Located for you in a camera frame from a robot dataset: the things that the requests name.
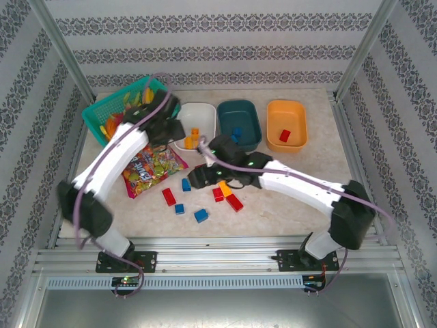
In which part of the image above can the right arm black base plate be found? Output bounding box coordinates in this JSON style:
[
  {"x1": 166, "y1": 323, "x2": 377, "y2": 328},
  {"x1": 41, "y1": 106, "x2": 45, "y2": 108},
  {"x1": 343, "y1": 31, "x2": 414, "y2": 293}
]
[{"x1": 276, "y1": 249, "x2": 341, "y2": 273}]

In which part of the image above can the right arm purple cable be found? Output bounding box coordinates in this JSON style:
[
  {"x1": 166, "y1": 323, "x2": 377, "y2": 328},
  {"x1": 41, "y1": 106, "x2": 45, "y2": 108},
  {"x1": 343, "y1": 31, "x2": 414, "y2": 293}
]
[{"x1": 197, "y1": 135, "x2": 394, "y2": 295}]

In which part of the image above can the colourful candy bag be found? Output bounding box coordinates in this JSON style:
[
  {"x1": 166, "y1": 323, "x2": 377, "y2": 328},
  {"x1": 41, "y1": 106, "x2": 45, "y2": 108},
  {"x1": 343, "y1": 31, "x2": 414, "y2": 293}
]
[{"x1": 122, "y1": 143, "x2": 190, "y2": 200}]

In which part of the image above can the dark teal plastic container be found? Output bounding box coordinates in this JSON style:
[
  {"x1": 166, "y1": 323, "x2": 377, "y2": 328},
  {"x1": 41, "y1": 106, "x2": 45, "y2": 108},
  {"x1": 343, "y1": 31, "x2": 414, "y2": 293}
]
[{"x1": 216, "y1": 98, "x2": 263, "y2": 152}]

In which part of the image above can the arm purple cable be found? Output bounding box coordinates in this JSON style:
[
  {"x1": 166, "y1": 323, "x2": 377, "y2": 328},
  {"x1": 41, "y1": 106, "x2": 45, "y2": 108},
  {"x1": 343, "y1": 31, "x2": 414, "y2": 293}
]
[
  {"x1": 197, "y1": 135, "x2": 394, "y2": 295},
  {"x1": 73, "y1": 72, "x2": 173, "y2": 298}
]

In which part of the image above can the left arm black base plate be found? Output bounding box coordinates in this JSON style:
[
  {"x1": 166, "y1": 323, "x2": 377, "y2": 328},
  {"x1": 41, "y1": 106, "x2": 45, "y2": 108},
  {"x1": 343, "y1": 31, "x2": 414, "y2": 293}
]
[{"x1": 95, "y1": 251, "x2": 158, "y2": 274}]

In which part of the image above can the aluminium side rail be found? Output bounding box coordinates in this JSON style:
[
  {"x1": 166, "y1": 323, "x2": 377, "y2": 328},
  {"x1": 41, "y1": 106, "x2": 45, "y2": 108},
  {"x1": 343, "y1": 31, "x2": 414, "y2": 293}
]
[
  {"x1": 46, "y1": 102, "x2": 90, "y2": 249},
  {"x1": 326, "y1": 90, "x2": 389, "y2": 245}
]

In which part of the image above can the orange plastic container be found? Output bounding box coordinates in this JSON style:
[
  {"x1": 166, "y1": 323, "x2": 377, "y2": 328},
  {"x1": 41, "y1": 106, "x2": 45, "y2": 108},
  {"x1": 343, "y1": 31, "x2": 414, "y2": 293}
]
[{"x1": 266, "y1": 99, "x2": 308, "y2": 154}]

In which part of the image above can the orange toy fruit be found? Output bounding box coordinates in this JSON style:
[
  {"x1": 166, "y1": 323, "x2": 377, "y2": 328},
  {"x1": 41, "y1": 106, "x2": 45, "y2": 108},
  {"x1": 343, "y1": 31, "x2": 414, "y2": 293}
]
[{"x1": 104, "y1": 115, "x2": 122, "y2": 137}]

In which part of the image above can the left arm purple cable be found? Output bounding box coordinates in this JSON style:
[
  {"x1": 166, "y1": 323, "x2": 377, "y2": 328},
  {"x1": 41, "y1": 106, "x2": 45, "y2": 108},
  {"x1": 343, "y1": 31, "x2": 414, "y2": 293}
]
[{"x1": 73, "y1": 72, "x2": 173, "y2": 298}]

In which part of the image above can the aluminium corner post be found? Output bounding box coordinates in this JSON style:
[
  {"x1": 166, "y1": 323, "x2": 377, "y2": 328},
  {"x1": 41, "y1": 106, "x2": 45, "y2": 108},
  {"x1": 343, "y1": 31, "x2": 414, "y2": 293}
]
[
  {"x1": 334, "y1": 0, "x2": 399, "y2": 100},
  {"x1": 28, "y1": 0, "x2": 97, "y2": 102}
]

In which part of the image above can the long red lego brick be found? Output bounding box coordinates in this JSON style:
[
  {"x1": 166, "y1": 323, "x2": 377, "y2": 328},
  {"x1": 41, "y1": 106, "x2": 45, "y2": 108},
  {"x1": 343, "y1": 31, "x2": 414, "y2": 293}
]
[
  {"x1": 225, "y1": 193, "x2": 245, "y2": 213},
  {"x1": 161, "y1": 187, "x2": 177, "y2": 207}
]

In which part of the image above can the teal plastic mesh basket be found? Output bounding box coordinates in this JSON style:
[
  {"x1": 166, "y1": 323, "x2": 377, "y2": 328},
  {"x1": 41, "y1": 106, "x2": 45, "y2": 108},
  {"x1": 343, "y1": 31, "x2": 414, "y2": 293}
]
[{"x1": 81, "y1": 75, "x2": 182, "y2": 146}]

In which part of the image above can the aluminium frame rail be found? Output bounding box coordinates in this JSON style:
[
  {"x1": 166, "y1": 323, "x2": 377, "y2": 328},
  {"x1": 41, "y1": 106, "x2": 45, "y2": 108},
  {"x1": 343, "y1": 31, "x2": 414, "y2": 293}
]
[{"x1": 32, "y1": 236, "x2": 406, "y2": 275}]

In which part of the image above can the white plastic container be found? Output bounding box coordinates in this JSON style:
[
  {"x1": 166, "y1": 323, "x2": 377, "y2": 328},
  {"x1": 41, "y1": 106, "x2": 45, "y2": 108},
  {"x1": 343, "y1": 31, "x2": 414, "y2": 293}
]
[{"x1": 173, "y1": 102, "x2": 218, "y2": 152}]

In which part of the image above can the slotted grey cable duct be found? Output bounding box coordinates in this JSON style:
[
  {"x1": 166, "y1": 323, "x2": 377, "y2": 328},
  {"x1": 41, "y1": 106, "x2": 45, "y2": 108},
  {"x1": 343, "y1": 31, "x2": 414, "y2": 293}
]
[{"x1": 46, "y1": 275, "x2": 305, "y2": 290}]

